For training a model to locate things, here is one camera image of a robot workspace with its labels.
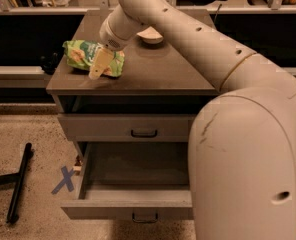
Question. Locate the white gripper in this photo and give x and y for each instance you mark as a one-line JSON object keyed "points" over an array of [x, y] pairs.
{"points": [[108, 37]]}

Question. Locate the green rice chip bag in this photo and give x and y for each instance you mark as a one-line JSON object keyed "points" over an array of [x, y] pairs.
{"points": [[80, 55]]}

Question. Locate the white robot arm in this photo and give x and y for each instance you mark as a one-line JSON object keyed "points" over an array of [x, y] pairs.
{"points": [[242, 144]]}

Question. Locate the grey drawer cabinet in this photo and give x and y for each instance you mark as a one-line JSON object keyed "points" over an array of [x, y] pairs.
{"points": [[154, 81]]}

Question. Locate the white bowl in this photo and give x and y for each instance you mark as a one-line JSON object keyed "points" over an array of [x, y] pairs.
{"points": [[150, 36]]}

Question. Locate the black clamp object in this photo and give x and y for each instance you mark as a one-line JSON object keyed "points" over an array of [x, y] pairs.
{"points": [[49, 64]]}

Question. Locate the blue tape cross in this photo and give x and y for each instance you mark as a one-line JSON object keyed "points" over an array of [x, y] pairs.
{"points": [[66, 181]]}

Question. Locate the black stand leg left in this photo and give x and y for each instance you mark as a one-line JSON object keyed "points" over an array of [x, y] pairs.
{"points": [[18, 180]]}

